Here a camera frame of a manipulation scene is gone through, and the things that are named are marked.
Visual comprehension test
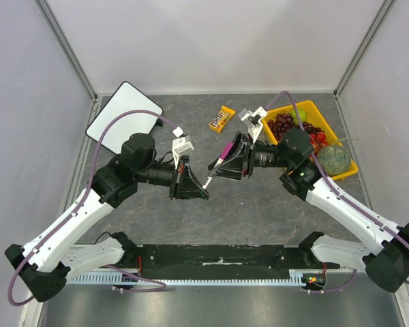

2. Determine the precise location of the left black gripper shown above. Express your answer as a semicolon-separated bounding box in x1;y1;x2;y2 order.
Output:
136;155;209;201

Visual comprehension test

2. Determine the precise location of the pink whiteboard marker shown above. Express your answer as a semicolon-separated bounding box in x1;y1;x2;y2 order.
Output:
202;142;233;189

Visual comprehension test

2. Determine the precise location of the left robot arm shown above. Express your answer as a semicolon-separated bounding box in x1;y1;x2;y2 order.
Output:
5;133;209;302

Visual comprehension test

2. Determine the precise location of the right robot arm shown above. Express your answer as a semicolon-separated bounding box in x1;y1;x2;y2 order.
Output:
208;129;409;293

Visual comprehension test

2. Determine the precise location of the yellow candy packet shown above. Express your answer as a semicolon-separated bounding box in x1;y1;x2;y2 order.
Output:
209;106;236;134

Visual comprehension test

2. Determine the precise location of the purple grape bunch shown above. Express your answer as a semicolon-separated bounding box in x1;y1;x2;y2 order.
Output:
267;113;295;141

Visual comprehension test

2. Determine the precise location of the light green pear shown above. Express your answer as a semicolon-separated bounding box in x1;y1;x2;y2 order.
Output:
290;109;307;125

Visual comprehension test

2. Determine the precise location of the yellow plastic tray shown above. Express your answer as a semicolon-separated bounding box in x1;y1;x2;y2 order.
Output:
262;100;358;180

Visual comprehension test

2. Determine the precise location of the green netted melon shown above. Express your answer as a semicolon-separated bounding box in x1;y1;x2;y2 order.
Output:
316;138;353;176

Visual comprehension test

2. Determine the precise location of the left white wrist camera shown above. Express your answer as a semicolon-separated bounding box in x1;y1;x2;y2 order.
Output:
172;126;194;168

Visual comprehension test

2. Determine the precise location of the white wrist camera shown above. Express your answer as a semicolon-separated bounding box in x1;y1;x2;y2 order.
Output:
172;126;194;168
238;106;268;144

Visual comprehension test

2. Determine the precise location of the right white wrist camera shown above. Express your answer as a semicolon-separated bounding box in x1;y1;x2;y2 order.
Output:
238;106;268;144

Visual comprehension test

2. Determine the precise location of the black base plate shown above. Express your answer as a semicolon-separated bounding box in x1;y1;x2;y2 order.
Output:
130;244;323;280

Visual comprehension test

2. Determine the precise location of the white whiteboard black frame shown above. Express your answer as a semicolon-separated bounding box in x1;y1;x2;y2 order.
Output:
85;81;163;154

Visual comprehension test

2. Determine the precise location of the slotted cable duct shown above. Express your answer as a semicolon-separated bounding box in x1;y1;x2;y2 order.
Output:
69;270;324;288

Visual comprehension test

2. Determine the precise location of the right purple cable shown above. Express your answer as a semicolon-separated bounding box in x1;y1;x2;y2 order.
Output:
265;90;409;294

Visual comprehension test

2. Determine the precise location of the right aluminium frame post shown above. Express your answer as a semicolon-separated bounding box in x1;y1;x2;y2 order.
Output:
333;0;396;99

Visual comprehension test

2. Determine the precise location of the aluminium frame post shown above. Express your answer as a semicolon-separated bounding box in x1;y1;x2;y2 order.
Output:
333;0;396;99
34;0;97;101

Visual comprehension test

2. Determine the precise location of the left aluminium frame post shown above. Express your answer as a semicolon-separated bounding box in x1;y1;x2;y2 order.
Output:
34;0;97;101

